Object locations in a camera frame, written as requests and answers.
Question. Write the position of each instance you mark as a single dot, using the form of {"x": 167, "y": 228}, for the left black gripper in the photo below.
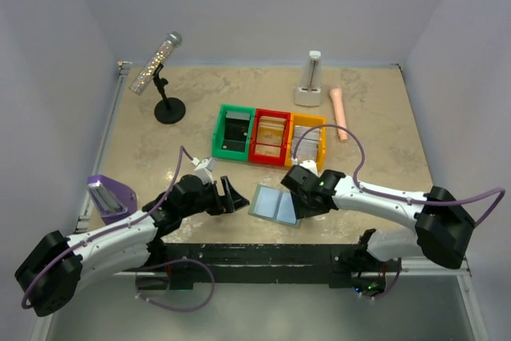
{"x": 233, "y": 200}

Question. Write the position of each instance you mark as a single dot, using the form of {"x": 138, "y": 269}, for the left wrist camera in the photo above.
{"x": 203, "y": 169}

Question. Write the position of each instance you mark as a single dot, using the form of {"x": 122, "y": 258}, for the white metronome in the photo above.
{"x": 308, "y": 92}

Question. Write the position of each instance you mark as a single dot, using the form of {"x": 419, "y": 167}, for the purple block fixture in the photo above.
{"x": 113, "y": 200}

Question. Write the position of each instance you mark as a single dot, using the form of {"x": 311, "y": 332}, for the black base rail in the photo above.
{"x": 334, "y": 265}

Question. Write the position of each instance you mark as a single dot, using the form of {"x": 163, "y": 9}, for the teal leather card holder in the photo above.
{"x": 273, "y": 204}

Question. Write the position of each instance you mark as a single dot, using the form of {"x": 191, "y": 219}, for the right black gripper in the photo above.
{"x": 302, "y": 210}

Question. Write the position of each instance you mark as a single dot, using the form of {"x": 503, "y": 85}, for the glitter silver microphone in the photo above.
{"x": 172, "y": 41}

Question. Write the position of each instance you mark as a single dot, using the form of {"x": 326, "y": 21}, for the black cards stack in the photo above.
{"x": 236, "y": 126}

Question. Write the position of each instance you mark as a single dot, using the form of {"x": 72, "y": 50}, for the gold credit card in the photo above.
{"x": 267, "y": 150}

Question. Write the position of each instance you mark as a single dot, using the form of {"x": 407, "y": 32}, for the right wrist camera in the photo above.
{"x": 309, "y": 165}

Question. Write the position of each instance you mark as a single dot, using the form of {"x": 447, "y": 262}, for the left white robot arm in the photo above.
{"x": 60, "y": 265}

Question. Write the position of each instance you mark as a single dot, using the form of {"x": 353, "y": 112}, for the black microphone stand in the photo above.
{"x": 169, "y": 110}

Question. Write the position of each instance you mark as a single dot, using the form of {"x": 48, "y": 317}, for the white cards stack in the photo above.
{"x": 307, "y": 148}

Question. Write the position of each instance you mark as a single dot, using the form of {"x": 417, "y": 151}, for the pink flashlight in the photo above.
{"x": 336, "y": 95}

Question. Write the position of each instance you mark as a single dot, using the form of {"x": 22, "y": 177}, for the gold cards stack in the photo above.
{"x": 270, "y": 130}

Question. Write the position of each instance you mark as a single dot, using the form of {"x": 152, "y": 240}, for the green plastic bin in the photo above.
{"x": 218, "y": 134}

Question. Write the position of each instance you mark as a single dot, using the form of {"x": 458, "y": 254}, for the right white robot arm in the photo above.
{"x": 433, "y": 223}

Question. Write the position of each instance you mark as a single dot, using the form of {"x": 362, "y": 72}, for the red plastic bin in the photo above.
{"x": 269, "y": 161}

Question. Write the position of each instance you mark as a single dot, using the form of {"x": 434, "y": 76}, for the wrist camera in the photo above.
{"x": 203, "y": 169}
{"x": 309, "y": 165}

